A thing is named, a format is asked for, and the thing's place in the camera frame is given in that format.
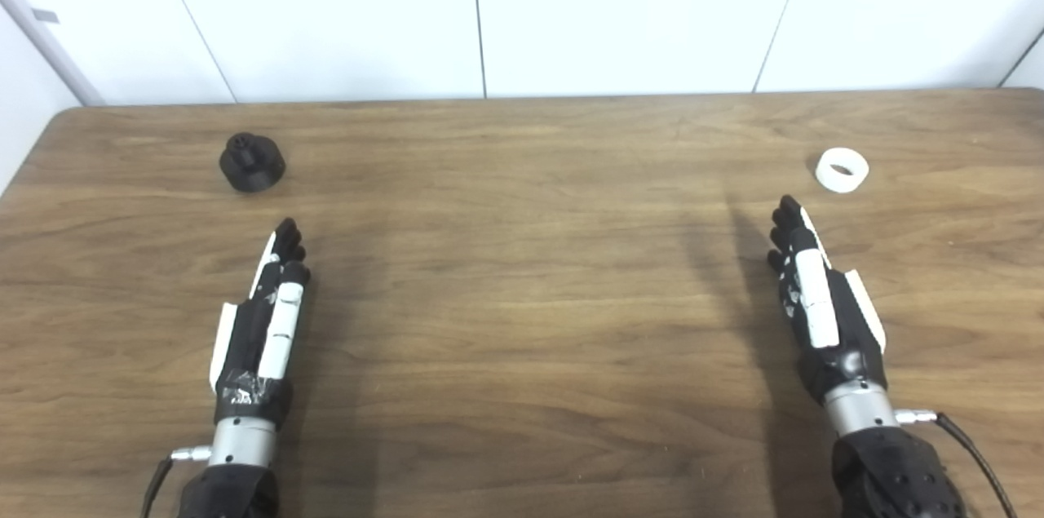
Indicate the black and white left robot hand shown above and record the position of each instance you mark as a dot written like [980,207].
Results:
[245,347]

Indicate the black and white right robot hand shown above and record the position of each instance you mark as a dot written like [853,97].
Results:
[848,338]

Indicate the round black plastic part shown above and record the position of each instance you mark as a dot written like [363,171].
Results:
[253,166]

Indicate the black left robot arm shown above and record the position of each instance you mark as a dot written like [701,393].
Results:
[236,485]

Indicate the grey corner pole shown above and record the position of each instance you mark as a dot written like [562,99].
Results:
[49,41]

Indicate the small grey tag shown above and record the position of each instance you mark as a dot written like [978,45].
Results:
[46,15]

